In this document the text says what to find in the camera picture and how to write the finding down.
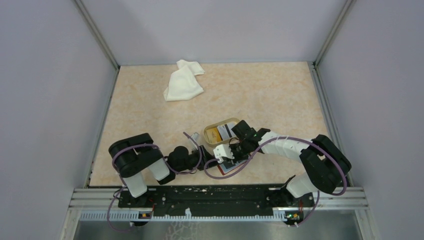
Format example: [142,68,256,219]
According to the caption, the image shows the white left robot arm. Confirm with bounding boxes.
[108,133,214,207]

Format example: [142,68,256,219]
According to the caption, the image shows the beige oval tray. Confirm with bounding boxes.
[202,117,241,147]

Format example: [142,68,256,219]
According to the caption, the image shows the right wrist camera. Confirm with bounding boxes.
[213,143,234,164]

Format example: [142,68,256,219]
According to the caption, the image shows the white crumpled cloth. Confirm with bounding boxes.
[163,59,205,102]

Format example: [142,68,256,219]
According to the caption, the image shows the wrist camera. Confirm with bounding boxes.
[213,143,234,164]
[190,132,200,147]

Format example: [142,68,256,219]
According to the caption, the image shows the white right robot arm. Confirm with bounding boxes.
[229,120,352,206]

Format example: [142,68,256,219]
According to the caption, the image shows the gold VIP card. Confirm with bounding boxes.
[205,127,222,144]

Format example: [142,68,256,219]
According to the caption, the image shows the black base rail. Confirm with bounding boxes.
[118,183,315,217]

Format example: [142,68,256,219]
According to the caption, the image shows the red card holder wallet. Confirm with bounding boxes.
[218,160,247,176]

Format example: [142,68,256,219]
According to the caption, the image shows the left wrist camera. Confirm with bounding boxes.
[190,132,200,147]

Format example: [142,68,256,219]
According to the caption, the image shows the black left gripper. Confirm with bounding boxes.
[175,144,223,173]

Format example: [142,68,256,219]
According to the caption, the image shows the silver magnetic stripe card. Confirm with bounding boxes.
[216,122,236,140]

